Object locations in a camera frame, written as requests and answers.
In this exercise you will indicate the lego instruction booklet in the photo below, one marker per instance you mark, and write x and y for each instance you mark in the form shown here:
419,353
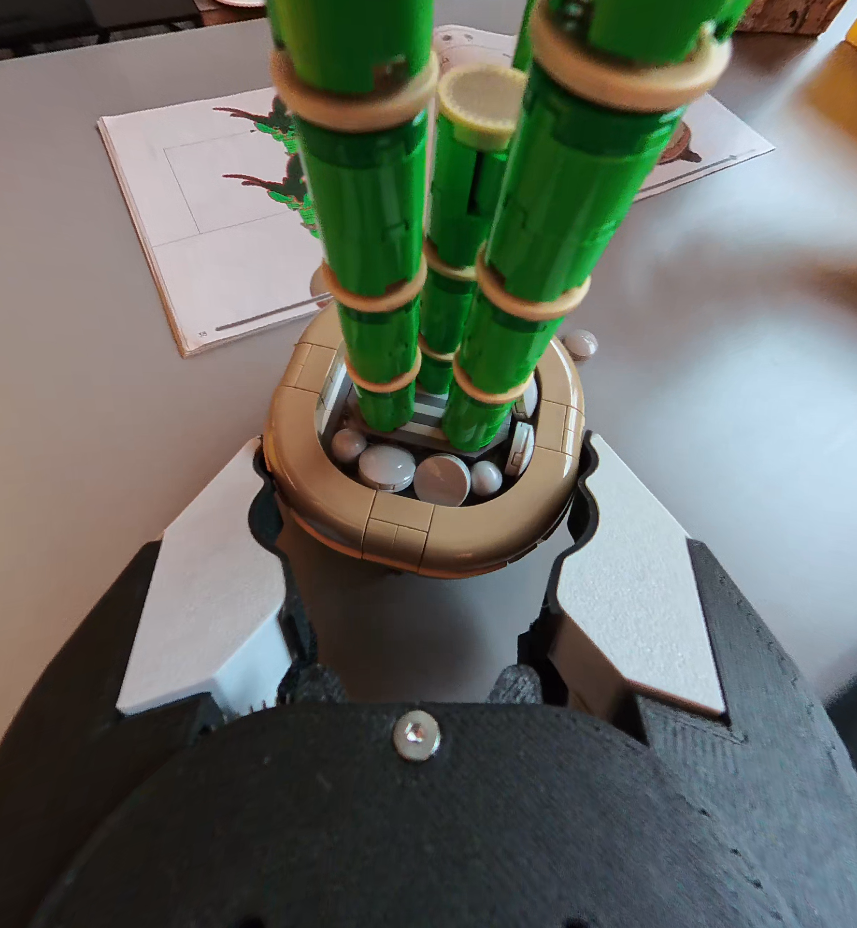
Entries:
204,275

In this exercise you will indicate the black office chair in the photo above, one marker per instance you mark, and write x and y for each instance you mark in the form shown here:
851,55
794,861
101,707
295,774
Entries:
37,29

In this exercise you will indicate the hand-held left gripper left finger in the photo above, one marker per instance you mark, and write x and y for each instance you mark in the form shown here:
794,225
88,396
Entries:
204,616

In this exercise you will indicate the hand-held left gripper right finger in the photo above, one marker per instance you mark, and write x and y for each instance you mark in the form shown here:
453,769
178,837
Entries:
631,602

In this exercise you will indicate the black lego set box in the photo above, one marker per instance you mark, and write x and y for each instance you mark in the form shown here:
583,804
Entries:
791,14

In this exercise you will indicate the green lego bamboo plant model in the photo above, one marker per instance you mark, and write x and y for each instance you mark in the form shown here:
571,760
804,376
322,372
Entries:
399,522

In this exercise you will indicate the cluster of white lego pebbles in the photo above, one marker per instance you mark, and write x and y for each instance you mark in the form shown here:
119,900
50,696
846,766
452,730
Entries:
581,344

